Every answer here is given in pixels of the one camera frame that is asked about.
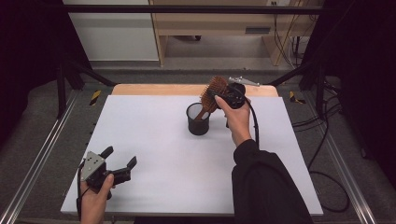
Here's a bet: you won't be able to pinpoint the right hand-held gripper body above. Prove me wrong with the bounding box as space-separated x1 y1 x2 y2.
217 76 262 110

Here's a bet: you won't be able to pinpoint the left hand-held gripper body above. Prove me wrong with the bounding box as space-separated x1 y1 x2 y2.
78 150 132 201

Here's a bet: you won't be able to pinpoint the brown wooden paddle hairbrush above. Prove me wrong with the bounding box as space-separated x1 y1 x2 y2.
193 76 230 122

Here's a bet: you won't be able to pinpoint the black mesh cup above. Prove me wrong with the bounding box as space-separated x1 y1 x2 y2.
185 102 212 136

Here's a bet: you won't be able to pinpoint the person's right hand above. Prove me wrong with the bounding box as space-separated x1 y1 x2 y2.
214 94 253 147

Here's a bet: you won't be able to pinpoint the person's left hand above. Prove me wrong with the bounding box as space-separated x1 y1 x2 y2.
78 174 116 224

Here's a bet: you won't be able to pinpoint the white board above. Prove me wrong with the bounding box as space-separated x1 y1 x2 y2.
60 94 324 217

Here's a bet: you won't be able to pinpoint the yellow black tape strip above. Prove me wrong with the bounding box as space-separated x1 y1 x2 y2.
289 91 306 105
89 90 103 107

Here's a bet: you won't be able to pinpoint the light wooden table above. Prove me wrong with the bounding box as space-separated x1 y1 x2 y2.
110 83 280 98

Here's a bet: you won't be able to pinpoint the wooden desk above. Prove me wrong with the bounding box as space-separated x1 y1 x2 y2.
148 0 324 67

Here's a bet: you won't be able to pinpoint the white cabinet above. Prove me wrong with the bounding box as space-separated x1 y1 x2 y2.
61 0 161 63

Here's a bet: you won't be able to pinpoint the black curtain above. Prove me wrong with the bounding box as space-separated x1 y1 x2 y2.
301 0 396 183
0 0 92 147

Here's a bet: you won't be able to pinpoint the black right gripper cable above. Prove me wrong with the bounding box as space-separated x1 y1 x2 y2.
244 96 350 214

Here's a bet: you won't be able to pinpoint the aluminium rail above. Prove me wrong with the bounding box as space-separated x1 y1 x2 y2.
302 92 378 224
0 89 79 224

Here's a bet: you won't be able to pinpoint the hanging cables at desk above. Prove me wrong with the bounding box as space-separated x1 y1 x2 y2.
271 0 314 69

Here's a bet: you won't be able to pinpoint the black frame strut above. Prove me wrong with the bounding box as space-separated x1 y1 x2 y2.
263 60 327 118
56 58 117 119

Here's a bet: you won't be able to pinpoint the black metal frame bar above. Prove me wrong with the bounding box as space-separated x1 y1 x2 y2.
61 4 326 15

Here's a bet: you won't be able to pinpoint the black floor cables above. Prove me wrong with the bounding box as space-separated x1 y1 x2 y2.
290 76 345 171

